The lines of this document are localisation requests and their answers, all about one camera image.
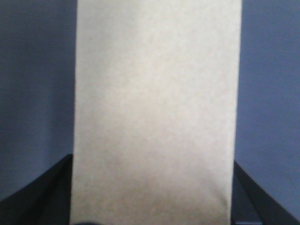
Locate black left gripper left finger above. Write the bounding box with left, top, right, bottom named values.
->
left=0, top=154, right=73, bottom=225

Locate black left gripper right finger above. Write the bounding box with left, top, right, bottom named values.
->
left=231, top=161, right=300, bottom=225

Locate brown cardboard package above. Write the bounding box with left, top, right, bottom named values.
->
left=70, top=0, right=242, bottom=225

